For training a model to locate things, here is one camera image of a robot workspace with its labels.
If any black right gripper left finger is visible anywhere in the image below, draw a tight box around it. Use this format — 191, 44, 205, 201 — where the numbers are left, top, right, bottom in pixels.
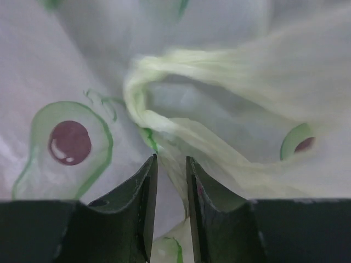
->
1, 156, 158, 262

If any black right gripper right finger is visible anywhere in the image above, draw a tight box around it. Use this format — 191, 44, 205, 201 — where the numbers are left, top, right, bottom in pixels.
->
186, 157, 350, 262

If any light green plastic bag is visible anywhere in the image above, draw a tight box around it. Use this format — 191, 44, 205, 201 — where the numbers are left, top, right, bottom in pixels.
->
1, 1, 350, 262

